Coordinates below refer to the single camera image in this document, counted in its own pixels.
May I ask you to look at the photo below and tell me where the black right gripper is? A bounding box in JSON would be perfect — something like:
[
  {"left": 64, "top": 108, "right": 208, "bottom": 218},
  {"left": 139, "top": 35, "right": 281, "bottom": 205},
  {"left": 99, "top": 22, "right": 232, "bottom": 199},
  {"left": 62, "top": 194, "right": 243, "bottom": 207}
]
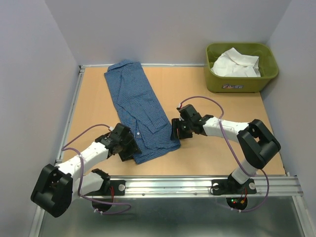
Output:
[{"left": 169, "top": 118, "right": 193, "bottom": 140}]

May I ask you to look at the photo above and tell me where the blue plaid long sleeve shirt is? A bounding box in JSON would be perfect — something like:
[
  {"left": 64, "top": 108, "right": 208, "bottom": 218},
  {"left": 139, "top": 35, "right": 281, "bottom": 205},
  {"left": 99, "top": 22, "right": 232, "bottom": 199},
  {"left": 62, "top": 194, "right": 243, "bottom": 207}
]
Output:
[{"left": 104, "top": 60, "right": 180, "bottom": 164}]

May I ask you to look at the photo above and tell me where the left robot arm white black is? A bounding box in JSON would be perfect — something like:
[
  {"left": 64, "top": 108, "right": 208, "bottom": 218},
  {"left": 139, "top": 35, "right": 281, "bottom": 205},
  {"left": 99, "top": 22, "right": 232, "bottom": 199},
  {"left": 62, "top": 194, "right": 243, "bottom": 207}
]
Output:
[{"left": 31, "top": 123, "right": 141, "bottom": 217}]

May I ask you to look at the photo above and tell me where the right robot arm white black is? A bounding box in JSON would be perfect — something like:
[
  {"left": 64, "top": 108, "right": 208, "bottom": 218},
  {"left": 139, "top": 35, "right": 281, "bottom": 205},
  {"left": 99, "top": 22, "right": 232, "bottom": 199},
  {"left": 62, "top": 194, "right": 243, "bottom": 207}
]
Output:
[{"left": 170, "top": 104, "right": 281, "bottom": 194}]

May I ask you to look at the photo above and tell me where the white cloth in bin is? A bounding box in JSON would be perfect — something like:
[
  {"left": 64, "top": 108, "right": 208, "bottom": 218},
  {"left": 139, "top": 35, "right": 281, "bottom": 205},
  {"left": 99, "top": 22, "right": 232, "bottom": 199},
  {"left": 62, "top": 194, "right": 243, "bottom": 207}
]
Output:
[{"left": 211, "top": 47, "right": 261, "bottom": 78}]

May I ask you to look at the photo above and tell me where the green plastic bin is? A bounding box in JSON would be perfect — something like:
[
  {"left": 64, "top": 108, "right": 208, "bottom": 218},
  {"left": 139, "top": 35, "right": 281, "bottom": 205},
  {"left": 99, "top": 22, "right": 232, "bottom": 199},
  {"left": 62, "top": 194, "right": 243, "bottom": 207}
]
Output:
[{"left": 204, "top": 42, "right": 279, "bottom": 93}]

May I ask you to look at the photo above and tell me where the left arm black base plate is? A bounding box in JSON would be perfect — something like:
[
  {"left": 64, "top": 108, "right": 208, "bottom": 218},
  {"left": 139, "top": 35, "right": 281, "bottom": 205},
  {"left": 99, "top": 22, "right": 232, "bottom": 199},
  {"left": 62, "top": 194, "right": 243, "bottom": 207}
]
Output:
[{"left": 88, "top": 179, "right": 126, "bottom": 215}]

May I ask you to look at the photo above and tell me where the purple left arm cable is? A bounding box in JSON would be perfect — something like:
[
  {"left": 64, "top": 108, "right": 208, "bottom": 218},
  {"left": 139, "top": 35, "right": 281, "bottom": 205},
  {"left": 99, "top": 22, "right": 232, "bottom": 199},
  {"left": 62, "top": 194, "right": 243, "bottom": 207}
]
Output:
[{"left": 61, "top": 123, "right": 132, "bottom": 215}]

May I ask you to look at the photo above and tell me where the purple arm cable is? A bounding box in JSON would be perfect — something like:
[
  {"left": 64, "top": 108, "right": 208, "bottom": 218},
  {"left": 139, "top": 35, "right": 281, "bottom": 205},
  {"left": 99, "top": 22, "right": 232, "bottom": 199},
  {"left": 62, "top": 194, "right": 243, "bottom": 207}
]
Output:
[
  {"left": 61, "top": 123, "right": 132, "bottom": 215},
  {"left": 177, "top": 96, "right": 270, "bottom": 213}
]

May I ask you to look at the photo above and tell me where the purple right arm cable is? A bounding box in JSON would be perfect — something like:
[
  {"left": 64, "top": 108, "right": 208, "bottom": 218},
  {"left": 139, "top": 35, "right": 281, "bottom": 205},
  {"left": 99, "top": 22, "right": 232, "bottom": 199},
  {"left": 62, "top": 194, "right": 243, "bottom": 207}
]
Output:
[{"left": 177, "top": 96, "right": 270, "bottom": 213}]

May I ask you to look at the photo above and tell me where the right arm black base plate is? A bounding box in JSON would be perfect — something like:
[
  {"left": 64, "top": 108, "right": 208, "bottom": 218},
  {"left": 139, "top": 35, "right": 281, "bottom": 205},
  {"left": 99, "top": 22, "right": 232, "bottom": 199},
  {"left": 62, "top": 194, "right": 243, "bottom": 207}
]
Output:
[{"left": 209, "top": 179, "right": 257, "bottom": 211}]

